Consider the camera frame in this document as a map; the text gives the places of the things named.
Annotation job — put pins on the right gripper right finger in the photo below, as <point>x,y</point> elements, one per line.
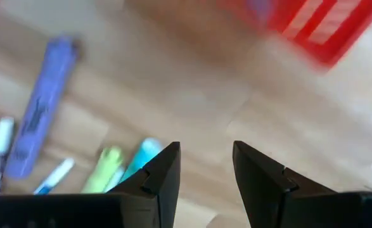
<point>258,183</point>

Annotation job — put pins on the light teal highlighter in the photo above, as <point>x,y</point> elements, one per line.
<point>143,155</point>

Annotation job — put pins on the periwinkle highlighter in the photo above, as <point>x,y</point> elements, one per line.
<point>40,114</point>

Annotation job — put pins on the blue thin marker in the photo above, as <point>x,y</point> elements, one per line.
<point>57,172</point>

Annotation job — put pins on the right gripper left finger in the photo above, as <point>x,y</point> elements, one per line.
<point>166,177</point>

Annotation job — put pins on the red plastic basket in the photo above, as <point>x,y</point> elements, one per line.
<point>318,50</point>

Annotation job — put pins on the yellow-green highlighter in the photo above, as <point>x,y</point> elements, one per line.
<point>105,169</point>

